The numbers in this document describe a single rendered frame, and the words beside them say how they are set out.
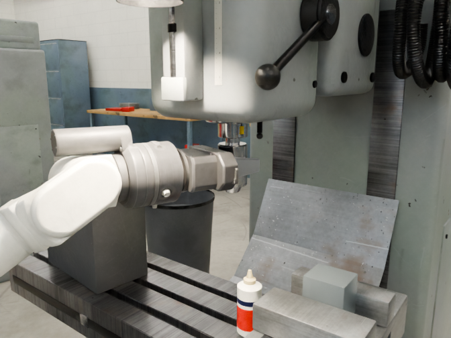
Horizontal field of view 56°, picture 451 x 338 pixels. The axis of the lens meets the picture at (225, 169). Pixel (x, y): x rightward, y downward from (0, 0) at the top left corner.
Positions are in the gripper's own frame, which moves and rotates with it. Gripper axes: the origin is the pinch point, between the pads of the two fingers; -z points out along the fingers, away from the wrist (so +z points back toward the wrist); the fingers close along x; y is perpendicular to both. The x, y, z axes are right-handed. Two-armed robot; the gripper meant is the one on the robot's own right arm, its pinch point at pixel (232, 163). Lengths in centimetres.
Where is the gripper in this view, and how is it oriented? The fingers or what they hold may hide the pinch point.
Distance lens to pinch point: 66.4
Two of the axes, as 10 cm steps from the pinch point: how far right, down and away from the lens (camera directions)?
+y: -0.1, 9.8, 2.1
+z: -8.4, 1.1, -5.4
